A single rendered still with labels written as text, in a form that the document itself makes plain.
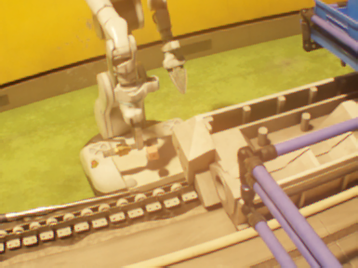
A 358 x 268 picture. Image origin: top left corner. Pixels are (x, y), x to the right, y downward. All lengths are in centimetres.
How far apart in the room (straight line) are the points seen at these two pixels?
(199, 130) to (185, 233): 33
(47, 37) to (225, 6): 126
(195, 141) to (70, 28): 213
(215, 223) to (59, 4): 225
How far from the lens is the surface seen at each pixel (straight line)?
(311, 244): 99
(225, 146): 186
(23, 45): 386
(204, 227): 188
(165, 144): 214
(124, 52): 174
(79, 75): 403
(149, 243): 186
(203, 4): 406
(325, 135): 130
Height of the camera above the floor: 212
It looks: 36 degrees down
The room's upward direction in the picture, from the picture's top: 7 degrees counter-clockwise
